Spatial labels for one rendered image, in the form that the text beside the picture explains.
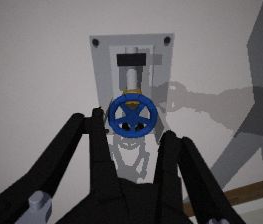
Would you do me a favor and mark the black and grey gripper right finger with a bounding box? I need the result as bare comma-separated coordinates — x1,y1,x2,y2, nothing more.
153,107,246,224

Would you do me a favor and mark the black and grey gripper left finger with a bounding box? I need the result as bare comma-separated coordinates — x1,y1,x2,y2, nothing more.
0,95,130,224

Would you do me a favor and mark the grey rectangular mounting plate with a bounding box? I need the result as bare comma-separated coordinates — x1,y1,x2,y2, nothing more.
89,33,173,117

